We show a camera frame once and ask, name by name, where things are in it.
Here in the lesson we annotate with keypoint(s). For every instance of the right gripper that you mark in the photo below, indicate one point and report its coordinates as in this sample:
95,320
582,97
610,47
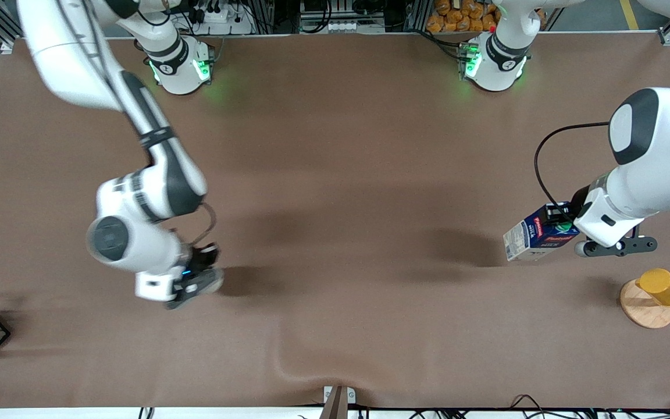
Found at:
205,256

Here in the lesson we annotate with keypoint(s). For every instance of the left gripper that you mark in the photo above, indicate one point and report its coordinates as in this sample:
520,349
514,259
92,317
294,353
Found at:
577,198

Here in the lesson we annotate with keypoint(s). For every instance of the blue white milk carton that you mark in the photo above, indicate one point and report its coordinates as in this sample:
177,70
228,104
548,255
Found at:
530,238

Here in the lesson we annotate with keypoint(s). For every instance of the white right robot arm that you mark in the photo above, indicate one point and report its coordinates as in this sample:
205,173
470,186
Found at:
160,174

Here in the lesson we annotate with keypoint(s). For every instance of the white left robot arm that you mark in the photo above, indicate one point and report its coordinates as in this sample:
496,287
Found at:
655,169

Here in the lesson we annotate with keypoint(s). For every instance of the yellow plastic cup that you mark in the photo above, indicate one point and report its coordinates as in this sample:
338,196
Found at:
665,287

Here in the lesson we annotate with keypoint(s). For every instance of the round wooden board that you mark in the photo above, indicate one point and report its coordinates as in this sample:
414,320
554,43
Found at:
643,311

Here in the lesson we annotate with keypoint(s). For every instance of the pile of orange pastries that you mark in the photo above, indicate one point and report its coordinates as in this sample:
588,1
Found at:
457,16

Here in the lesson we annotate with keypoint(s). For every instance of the long white power strip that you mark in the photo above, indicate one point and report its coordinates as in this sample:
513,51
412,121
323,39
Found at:
345,26

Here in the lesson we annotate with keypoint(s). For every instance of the metal table edge bracket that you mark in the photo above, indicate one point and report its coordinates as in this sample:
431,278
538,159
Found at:
338,400

